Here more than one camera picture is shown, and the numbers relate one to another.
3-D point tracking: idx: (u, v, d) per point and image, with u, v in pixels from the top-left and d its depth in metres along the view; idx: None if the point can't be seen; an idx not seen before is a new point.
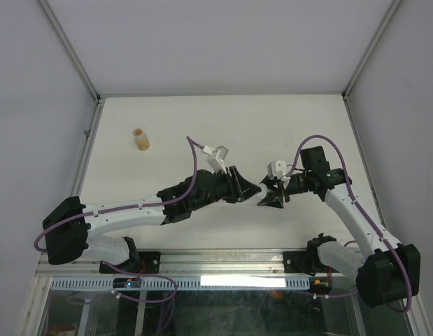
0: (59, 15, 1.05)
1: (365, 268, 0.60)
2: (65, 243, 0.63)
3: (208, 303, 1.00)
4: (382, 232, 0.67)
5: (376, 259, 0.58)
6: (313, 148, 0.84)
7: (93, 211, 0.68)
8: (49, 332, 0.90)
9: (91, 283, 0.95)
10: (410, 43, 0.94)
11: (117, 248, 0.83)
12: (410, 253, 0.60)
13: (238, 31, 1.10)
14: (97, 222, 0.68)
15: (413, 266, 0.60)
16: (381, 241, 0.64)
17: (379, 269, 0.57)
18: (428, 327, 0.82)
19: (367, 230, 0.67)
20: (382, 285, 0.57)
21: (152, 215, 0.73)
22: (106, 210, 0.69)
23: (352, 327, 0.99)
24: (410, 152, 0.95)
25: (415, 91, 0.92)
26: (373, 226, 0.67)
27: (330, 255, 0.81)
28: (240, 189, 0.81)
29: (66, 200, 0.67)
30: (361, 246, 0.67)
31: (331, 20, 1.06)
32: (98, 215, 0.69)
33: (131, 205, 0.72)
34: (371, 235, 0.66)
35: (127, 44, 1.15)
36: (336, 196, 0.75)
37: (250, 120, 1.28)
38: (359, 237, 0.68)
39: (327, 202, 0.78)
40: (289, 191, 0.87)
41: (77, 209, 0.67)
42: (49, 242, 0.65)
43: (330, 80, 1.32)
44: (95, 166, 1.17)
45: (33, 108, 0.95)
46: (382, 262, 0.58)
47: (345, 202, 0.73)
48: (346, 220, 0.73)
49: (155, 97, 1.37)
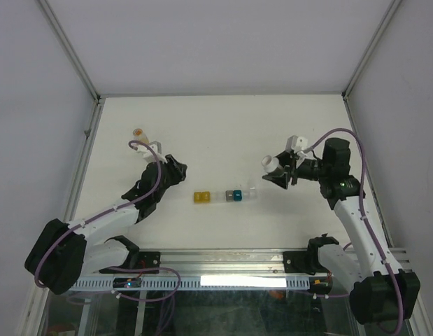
0: (59, 15, 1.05)
1: (361, 286, 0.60)
2: (71, 261, 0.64)
3: (208, 303, 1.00)
4: (386, 255, 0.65)
5: (373, 281, 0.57)
6: (342, 150, 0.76)
7: (80, 223, 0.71)
8: (49, 332, 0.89)
9: (91, 283, 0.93)
10: (409, 45, 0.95)
11: (110, 250, 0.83)
12: (411, 281, 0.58)
13: (237, 31, 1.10)
14: (87, 233, 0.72)
15: (412, 295, 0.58)
16: (383, 264, 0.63)
17: (374, 292, 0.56)
18: (428, 327, 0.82)
19: (371, 250, 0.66)
20: (373, 307, 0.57)
21: (129, 212, 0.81)
22: (91, 219, 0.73)
23: (352, 326, 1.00)
24: (409, 152, 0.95)
25: (414, 92, 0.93)
26: (378, 246, 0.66)
27: (329, 262, 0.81)
28: (175, 162, 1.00)
29: (49, 224, 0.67)
30: (362, 263, 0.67)
31: (331, 21, 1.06)
32: (86, 227, 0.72)
33: (107, 210, 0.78)
34: (374, 255, 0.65)
35: (127, 45, 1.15)
36: (345, 209, 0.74)
37: (249, 120, 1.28)
38: (361, 255, 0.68)
39: (337, 212, 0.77)
40: (298, 173, 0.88)
41: (61, 228, 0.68)
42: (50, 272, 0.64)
43: (329, 80, 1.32)
44: (94, 166, 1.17)
45: (33, 107, 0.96)
46: (380, 285, 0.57)
47: (354, 217, 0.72)
48: (351, 234, 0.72)
49: (154, 96, 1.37)
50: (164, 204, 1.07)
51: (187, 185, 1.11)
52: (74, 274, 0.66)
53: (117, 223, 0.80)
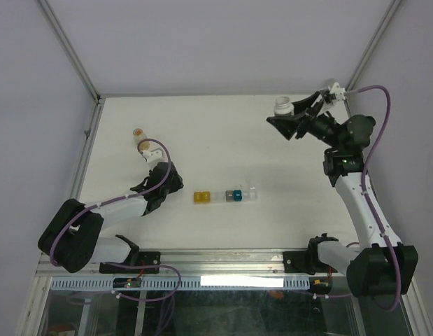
0: (59, 15, 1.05)
1: (359, 260, 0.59)
2: (88, 237, 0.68)
3: (208, 303, 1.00)
4: (385, 228, 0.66)
5: (372, 253, 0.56)
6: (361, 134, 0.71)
7: (96, 204, 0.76)
8: (49, 332, 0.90)
9: (91, 283, 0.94)
10: (409, 44, 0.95)
11: (114, 243, 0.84)
12: (410, 254, 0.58)
13: (237, 31, 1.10)
14: (101, 213, 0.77)
15: (409, 267, 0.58)
16: (382, 237, 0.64)
17: (373, 262, 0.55)
18: (428, 326, 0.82)
19: (370, 222, 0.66)
20: (372, 279, 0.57)
21: (139, 202, 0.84)
22: (108, 201, 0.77)
23: (352, 326, 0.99)
24: (409, 151, 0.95)
25: (414, 91, 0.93)
26: (378, 220, 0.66)
27: (328, 253, 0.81)
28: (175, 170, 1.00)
29: (64, 203, 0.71)
30: (361, 236, 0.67)
31: (331, 21, 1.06)
32: (101, 207, 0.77)
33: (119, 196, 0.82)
34: (373, 229, 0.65)
35: (127, 45, 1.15)
36: (346, 183, 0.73)
37: (249, 120, 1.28)
38: (361, 229, 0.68)
39: (338, 188, 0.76)
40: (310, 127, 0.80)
41: (78, 207, 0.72)
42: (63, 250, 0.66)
43: (329, 80, 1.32)
44: (94, 166, 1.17)
45: (33, 107, 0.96)
46: (378, 255, 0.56)
47: (355, 192, 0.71)
48: (351, 209, 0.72)
49: (154, 97, 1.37)
50: (164, 204, 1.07)
51: (187, 185, 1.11)
52: (87, 254, 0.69)
53: (128, 211, 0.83)
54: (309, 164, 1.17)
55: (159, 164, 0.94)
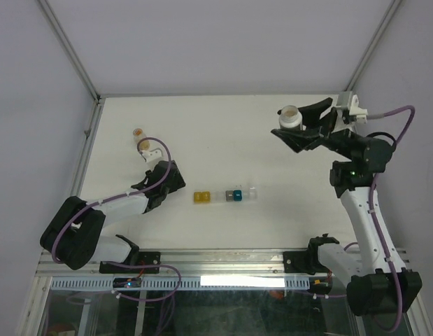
0: (59, 15, 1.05)
1: (361, 282, 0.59)
2: (89, 236, 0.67)
3: (208, 304, 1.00)
4: (391, 251, 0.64)
5: (373, 278, 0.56)
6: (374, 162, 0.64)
7: (98, 201, 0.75)
8: (49, 332, 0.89)
9: (91, 283, 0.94)
10: (410, 44, 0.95)
11: (114, 243, 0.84)
12: (413, 279, 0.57)
13: (238, 31, 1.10)
14: (103, 210, 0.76)
15: (412, 292, 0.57)
16: (386, 262, 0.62)
17: (373, 289, 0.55)
18: (428, 327, 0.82)
19: (375, 246, 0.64)
20: (372, 302, 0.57)
21: (140, 200, 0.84)
22: (109, 199, 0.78)
23: (352, 326, 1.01)
24: (410, 152, 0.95)
25: (415, 91, 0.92)
26: (382, 242, 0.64)
27: (327, 257, 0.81)
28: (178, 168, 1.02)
29: (66, 201, 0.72)
30: (364, 257, 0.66)
31: (331, 21, 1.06)
32: (102, 204, 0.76)
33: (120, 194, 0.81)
34: (378, 252, 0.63)
35: (127, 45, 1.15)
36: (353, 199, 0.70)
37: (250, 120, 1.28)
38: (365, 250, 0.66)
39: (343, 201, 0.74)
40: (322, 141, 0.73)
41: (80, 205, 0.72)
42: (64, 248, 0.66)
43: (329, 80, 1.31)
44: (94, 166, 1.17)
45: (33, 107, 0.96)
46: (380, 281, 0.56)
47: (361, 210, 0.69)
48: (357, 227, 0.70)
49: (154, 96, 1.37)
50: (164, 204, 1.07)
51: (187, 185, 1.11)
52: (89, 250, 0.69)
53: (129, 209, 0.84)
54: (309, 164, 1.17)
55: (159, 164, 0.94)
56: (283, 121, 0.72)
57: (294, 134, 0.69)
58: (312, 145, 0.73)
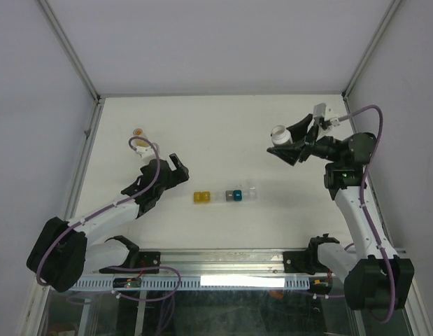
0: (59, 15, 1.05)
1: (354, 271, 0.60)
2: (73, 260, 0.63)
3: (208, 303, 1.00)
4: (382, 241, 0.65)
5: (366, 263, 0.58)
6: (361, 148, 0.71)
7: (80, 220, 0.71)
8: (49, 332, 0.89)
9: (91, 283, 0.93)
10: (410, 44, 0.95)
11: (110, 250, 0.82)
12: (406, 267, 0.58)
13: (238, 31, 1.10)
14: (88, 229, 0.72)
15: (405, 281, 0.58)
16: (378, 248, 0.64)
17: (367, 273, 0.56)
18: (428, 327, 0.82)
19: (367, 234, 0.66)
20: (367, 290, 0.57)
21: (129, 208, 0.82)
22: (91, 216, 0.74)
23: (352, 325, 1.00)
24: (410, 152, 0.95)
25: (415, 91, 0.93)
26: (374, 232, 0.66)
27: (327, 256, 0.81)
28: (179, 160, 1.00)
29: (47, 225, 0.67)
30: (358, 248, 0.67)
31: (331, 20, 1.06)
32: (85, 223, 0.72)
33: (105, 207, 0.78)
34: (370, 240, 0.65)
35: (127, 45, 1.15)
36: (345, 197, 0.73)
37: (250, 120, 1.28)
38: (358, 240, 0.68)
39: (337, 201, 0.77)
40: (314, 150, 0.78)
41: (61, 227, 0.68)
42: (50, 272, 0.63)
43: (329, 80, 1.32)
44: (94, 166, 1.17)
45: (33, 107, 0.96)
46: (373, 267, 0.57)
47: (353, 205, 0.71)
48: (349, 220, 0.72)
49: (154, 97, 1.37)
50: (164, 204, 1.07)
51: (187, 185, 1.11)
52: (76, 272, 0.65)
53: (118, 219, 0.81)
54: (309, 164, 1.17)
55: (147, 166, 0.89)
56: (273, 139, 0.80)
57: (286, 148, 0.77)
58: (304, 155, 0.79)
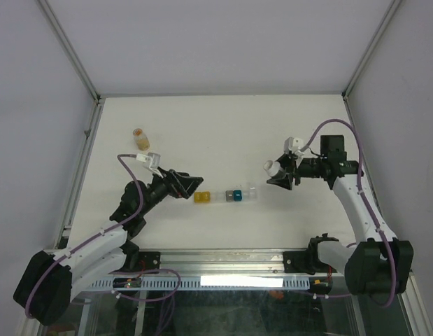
0: (59, 15, 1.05)
1: (355, 255, 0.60)
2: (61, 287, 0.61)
3: (208, 303, 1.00)
4: (381, 224, 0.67)
5: (366, 246, 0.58)
6: (334, 136, 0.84)
7: (65, 255, 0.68)
8: (49, 332, 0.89)
9: (91, 283, 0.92)
10: (410, 45, 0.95)
11: (104, 262, 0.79)
12: (405, 249, 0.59)
13: (238, 31, 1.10)
14: (73, 262, 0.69)
15: (404, 262, 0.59)
16: (377, 232, 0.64)
17: (368, 256, 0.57)
18: (428, 327, 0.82)
19: (366, 219, 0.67)
20: (368, 272, 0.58)
21: (117, 236, 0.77)
22: (77, 248, 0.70)
23: (352, 326, 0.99)
24: (410, 152, 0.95)
25: (414, 92, 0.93)
26: (373, 215, 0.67)
27: (327, 253, 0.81)
28: (177, 175, 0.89)
29: (35, 256, 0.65)
30: (358, 232, 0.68)
31: (331, 20, 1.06)
32: (71, 256, 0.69)
33: (93, 236, 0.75)
34: (368, 225, 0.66)
35: (127, 45, 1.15)
36: (343, 184, 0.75)
37: (250, 120, 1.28)
38: (358, 226, 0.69)
39: (336, 190, 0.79)
40: (301, 171, 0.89)
41: (47, 261, 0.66)
42: (38, 303, 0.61)
43: (329, 80, 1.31)
44: (94, 166, 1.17)
45: (33, 107, 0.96)
46: (373, 250, 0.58)
47: (352, 192, 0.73)
48: (348, 207, 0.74)
49: (154, 97, 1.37)
50: (164, 204, 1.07)
51: None
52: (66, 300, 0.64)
53: (109, 247, 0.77)
54: None
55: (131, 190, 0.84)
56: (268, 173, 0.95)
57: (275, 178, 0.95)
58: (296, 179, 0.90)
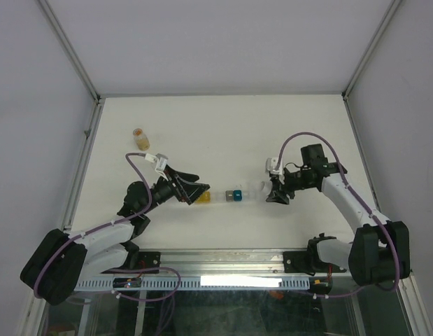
0: (59, 15, 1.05)
1: (355, 244, 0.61)
2: (72, 267, 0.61)
3: (208, 303, 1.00)
4: (373, 210, 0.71)
5: (364, 231, 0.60)
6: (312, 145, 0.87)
7: (80, 234, 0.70)
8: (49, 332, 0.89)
9: (91, 283, 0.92)
10: (409, 45, 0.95)
11: (109, 254, 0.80)
12: (399, 229, 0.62)
13: (237, 31, 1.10)
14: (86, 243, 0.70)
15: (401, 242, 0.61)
16: (371, 218, 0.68)
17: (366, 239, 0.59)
18: (428, 327, 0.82)
19: (357, 208, 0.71)
20: (371, 257, 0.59)
21: (126, 229, 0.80)
22: (92, 231, 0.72)
23: (352, 325, 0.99)
24: (409, 152, 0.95)
25: (414, 92, 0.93)
26: (363, 204, 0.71)
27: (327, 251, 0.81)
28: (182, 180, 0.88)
29: (49, 234, 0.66)
30: (353, 222, 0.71)
31: (331, 21, 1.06)
32: (85, 237, 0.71)
33: (104, 225, 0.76)
34: (361, 211, 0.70)
35: (127, 45, 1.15)
36: (330, 183, 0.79)
37: (250, 120, 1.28)
38: (352, 217, 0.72)
39: (324, 190, 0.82)
40: (288, 185, 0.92)
41: (61, 239, 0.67)
42: (47, 281, 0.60)
43: (329, 80, 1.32)
44: (94, 166, 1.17)
45: (33, 106, 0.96)
46: (371, 234, 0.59)
47: (339, 187, 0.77)
48: (338, 202, 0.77)
49: (154, 97, 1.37)
50: (164, 203, 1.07)
51: None
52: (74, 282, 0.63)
53: (117, 238, 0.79)
54: None
55: (136, 190, 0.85)
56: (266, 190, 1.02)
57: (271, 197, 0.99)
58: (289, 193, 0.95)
